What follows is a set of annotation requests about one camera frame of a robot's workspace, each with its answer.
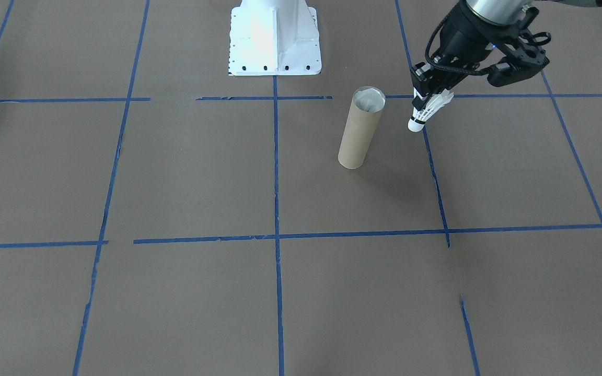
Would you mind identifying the white feather shuttlecock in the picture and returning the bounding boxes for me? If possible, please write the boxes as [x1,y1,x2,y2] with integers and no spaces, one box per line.
[408,89,455,133]
[356,90,385,113]

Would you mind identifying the brown cardboard tube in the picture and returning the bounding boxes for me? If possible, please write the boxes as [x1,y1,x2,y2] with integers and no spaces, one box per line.
[338,86,387,170]

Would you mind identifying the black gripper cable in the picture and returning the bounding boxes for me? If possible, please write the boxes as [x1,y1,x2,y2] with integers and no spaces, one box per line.
[425,11,477,77]

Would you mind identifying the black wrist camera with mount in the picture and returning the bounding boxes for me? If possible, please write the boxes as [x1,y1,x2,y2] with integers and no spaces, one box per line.
[486,30,552,88]

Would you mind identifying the white square base plate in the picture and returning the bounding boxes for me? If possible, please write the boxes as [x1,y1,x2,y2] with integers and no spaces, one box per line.
[227,0,323,77]

